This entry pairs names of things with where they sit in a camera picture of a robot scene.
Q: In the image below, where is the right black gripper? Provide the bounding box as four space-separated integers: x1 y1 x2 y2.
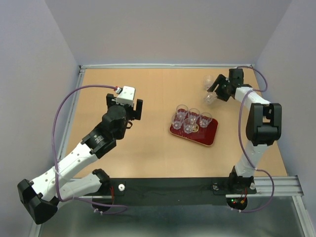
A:
207 74 232 101

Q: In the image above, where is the clear glass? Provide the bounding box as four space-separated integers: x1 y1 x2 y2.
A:
199 112 213 128
203 75 214 90
204 92 218 105
171 114 184 130
183 118 196 134
176 104 189 119
188 108 200 123

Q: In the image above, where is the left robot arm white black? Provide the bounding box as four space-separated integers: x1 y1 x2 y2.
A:
17 86 143 225

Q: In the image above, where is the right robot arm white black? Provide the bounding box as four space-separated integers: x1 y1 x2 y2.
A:
208 66 282 194

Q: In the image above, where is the red lacquer tray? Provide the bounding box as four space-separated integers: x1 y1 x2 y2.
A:
169 119 218 146

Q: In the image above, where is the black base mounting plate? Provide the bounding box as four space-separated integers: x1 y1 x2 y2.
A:
92 177 256 206

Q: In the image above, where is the circuit board with leds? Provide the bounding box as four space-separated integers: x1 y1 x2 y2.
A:
226 197 248 210

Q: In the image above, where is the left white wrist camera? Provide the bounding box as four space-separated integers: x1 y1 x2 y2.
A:
115 86 136 106

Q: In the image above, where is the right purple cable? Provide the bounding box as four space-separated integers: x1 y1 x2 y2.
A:
231 65 275 214

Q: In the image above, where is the purple cable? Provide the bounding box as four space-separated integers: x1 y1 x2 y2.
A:
231 65 275 214
51 84 128 215

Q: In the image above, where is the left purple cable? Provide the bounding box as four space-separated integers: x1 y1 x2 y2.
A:
51 84 128 215

